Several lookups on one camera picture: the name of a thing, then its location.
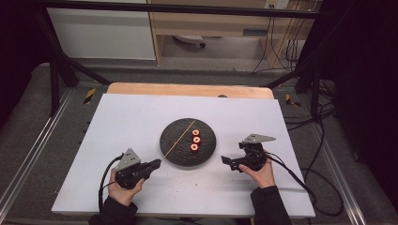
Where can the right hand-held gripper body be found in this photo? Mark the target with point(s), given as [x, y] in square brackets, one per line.
[255, 156]

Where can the yellow black hazard tape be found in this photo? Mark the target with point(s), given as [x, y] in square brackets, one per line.
[89, 96]
[291, 101]

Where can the white board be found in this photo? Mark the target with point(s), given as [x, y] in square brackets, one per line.
[131, 125]

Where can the white power outlet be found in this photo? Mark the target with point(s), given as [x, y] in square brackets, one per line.
[277, 3]

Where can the thin wooden skewer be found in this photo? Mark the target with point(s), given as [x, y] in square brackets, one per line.
[178, 140]

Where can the office chair base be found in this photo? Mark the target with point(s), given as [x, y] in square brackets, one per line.
[191, 39]

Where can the light wooden desk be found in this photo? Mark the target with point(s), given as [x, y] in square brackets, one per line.
[212, 25]

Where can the black metal frame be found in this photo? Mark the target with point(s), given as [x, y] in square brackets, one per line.
[175, 8]

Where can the dark curtain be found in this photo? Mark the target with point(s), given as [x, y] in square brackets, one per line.
[18, 47]
[366, 78]

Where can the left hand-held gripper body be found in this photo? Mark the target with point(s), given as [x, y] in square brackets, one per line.
[128, 168]

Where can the white cabinet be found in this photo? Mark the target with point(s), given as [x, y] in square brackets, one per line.
[103, 34]

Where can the black round plate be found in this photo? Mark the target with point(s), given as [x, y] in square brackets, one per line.
[175, 156]

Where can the wooden table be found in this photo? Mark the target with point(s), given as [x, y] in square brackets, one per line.
[175, 89]

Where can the person's right hand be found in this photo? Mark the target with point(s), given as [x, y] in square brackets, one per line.
[264, 178]

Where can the person's left hand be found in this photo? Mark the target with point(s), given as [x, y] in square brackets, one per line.
[123, 195]

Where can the aluminium floor rail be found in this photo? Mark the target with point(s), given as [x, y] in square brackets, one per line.
[341, 181]
[34, 146]

